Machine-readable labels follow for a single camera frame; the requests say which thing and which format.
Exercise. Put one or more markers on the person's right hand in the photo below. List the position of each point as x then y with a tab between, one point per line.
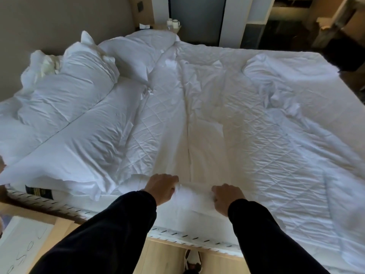
229	196

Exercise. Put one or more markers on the person's left hand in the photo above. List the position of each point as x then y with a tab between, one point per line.
161	188

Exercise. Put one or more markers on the person's left forearm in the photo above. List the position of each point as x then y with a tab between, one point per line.
108	239

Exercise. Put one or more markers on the person's right forearm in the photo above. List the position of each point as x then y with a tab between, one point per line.
271	245

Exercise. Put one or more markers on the person's right shoe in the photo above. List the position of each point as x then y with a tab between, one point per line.
194	261

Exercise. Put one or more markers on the quilted white mattress pad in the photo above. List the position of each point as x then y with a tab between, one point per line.
256	139

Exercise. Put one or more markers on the light wooden nightstand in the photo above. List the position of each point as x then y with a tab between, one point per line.
61	231

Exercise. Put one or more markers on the black mattress label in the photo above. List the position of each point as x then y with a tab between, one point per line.
38	192

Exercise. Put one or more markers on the white duvet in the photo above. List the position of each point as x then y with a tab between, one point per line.
299	74

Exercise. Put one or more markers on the white board with handwriting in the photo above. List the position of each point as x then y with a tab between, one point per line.
20	248

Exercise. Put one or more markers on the wooden bedside shelf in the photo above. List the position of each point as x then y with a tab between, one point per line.
162	29

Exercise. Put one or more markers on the white mug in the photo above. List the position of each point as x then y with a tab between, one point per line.
169	23
176	24

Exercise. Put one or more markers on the small white pillow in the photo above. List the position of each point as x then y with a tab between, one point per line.
32	74

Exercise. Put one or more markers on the dark glass door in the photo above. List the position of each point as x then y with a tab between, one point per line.
196	19

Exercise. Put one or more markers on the dark wall switch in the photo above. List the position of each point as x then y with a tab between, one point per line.
140	6

